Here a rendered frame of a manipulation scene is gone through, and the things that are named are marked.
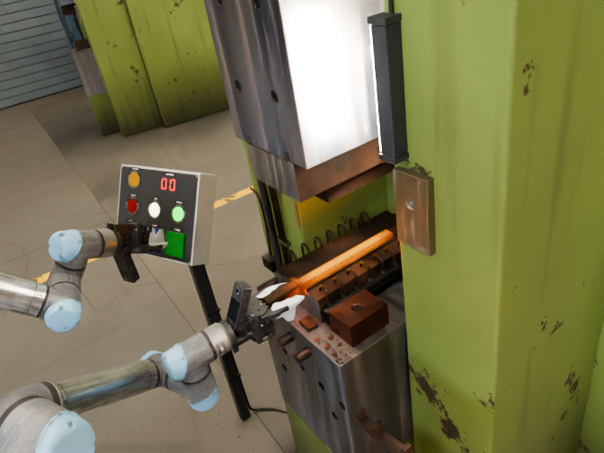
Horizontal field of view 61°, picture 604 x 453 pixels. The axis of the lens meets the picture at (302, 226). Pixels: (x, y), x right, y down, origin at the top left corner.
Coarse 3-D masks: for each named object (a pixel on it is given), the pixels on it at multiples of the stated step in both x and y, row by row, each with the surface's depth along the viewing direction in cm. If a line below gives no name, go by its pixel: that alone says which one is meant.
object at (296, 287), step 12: (372, 240) 143; (384, 240) 144; (348, 252) 140; (360, 252) 140; (324, 264) 137; (336, 264) 136; (312, 276) 134; (288, 288) 130; (300, 288) 130; (264, 300) 128; (276, 300) 129
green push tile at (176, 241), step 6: (168, 234) 159; (174, 234) 157; (180, 234) 156; (168, 240) 159; (174, 240) 158; (180, 240) 156; (168, 246) 159; (174, 246) 158; (180, 246) 157; (168, 252) 159; (174, 252) 158; (180, 252) 157
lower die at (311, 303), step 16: (368, 224) 156; (384, 224) 153; (336, 240) 151; (352, 240) 148; (304, 256) 147; (320, 256) 144; (336, 256) 141; (368, 256) 140; (384, 256) 139; (400, 256) 141; (288, 272) 140; (304, 272) 139; (336, 272) 135; (336, 288) 131; (352, 288) 134; (304, 304) 136; (320, 304) 129; (320, 320) 132
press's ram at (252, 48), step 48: (240, 0) 98; (288, 0) 89; (336, 0) 95; (240, 48) 106; (288, 48) 92; (336, 48) 98; (240, 96) 115; (288, 96) 99; (336, 96) 102; (288, 144) 107; (336, 144) 107
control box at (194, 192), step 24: (144, 168) 164; (120, 192) 170; (144, 192) 164; (168, 192) 159; (192, 192) 154; (120, 216) 170; (144, 216) 165; (168, 216) 160; (192, 216) 155; (192, 240) 155; (192, 264) 156
